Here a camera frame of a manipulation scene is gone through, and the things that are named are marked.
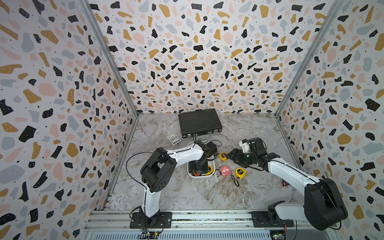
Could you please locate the yellow tape measure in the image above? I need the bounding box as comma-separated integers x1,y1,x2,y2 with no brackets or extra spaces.
207,166,214,176
231,168,247,187
219,152,228,162

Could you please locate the pink tape measure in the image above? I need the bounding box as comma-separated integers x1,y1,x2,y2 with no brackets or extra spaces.
216,166,232,177

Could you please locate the white plastic storage tray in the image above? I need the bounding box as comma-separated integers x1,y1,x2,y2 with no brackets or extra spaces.
187,141,218,179

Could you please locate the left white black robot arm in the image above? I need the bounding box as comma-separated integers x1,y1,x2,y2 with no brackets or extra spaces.
140,141,218,219

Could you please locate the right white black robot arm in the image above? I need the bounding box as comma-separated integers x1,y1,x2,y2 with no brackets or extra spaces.
226,138,348,231

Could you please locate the small playing card pack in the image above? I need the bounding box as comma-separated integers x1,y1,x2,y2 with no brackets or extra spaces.
167,133,182,146

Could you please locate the black hard carrying case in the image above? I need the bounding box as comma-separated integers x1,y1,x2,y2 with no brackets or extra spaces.
178,109,223,139

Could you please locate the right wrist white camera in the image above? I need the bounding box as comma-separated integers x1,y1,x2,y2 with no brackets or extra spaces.
239,139,251,154

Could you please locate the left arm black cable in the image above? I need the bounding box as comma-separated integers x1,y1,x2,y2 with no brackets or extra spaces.
125,151,160,191

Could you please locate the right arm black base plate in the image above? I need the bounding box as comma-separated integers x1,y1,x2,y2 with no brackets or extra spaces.
251,210,295,228

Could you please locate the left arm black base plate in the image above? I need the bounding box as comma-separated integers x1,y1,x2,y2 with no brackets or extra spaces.
130,212,173,229

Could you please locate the aluminium front rail frame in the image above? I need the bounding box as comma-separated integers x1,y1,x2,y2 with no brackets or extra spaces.
84,210,338,240

